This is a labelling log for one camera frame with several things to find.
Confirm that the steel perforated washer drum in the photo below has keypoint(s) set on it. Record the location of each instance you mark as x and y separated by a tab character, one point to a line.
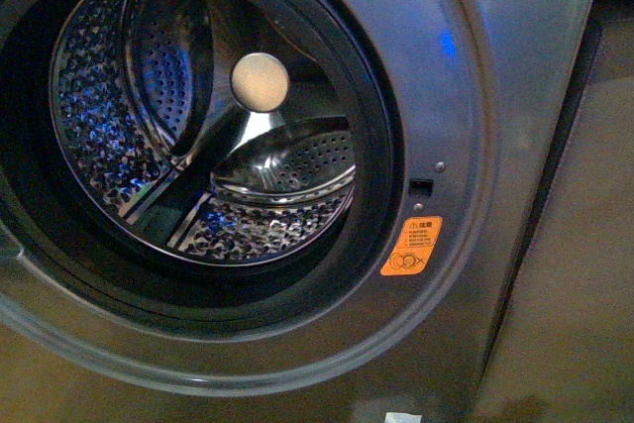
147	122

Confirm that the grey front-load washing machine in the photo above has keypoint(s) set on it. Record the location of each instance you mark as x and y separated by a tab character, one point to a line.
452	106

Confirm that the orange warning sticker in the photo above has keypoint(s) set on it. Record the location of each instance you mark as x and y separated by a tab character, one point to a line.
414	247

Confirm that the round white drum hub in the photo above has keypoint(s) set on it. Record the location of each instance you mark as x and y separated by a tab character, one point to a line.
260	82

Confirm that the white paper label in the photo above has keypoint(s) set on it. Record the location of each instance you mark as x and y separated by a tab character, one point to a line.
402	417

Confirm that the brown cabinet beside washer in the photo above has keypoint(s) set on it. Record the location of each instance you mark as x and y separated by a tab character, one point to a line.
565	349

